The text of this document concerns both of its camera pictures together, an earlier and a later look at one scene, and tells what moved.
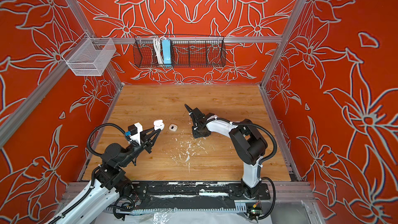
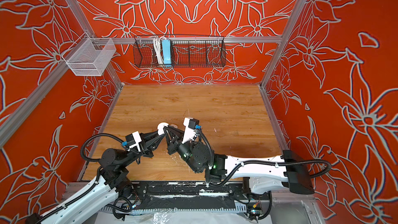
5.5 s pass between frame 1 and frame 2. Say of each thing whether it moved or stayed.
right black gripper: moved
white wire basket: stayed
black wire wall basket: stayed
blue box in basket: stayed
